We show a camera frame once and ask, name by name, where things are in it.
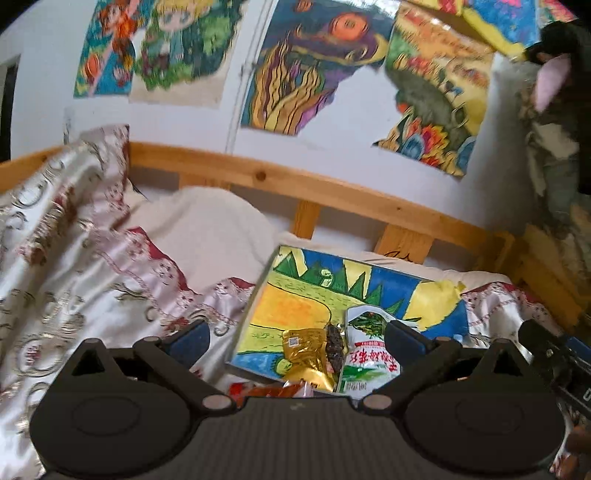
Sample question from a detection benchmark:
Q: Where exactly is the orange haired girl drawing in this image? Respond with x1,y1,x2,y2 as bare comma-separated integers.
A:
73,0,154,98

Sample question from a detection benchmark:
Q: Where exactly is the cream pillow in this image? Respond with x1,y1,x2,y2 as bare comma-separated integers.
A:
124,185,279,292

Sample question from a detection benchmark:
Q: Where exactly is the swirly night sky drawing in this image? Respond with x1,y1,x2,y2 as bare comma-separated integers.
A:
240,1,398,136

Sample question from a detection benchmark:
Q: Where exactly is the wooden bed rail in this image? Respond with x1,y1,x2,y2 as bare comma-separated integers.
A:
0,140,583,324

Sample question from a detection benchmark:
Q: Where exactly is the black hanging jacket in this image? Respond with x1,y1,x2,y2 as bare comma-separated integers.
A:
528,18,590,195

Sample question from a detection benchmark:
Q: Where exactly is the landscape house drawing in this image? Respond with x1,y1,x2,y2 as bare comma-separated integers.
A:
374,2,494,177

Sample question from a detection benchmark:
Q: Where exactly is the orange snack bag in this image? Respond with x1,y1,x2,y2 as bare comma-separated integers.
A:
228,381,314,408

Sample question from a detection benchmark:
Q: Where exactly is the blond child drawing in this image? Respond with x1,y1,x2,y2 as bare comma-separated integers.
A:
129,0,249,108

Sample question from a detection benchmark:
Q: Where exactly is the grey wall panel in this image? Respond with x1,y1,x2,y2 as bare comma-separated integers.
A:
0,56,20,162

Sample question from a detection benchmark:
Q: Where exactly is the underwater fish drawing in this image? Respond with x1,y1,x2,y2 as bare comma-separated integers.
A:
414,0,577,58

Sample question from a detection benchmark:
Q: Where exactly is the gold snack packet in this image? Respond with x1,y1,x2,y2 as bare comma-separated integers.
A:
281,323,346,392

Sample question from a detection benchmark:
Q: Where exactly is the green white snack bag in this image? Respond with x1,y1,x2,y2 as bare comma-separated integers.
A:
337,305,402,400

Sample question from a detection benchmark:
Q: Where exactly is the patterned satin bedspread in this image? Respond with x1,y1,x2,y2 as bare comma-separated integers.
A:
0,123,591,480

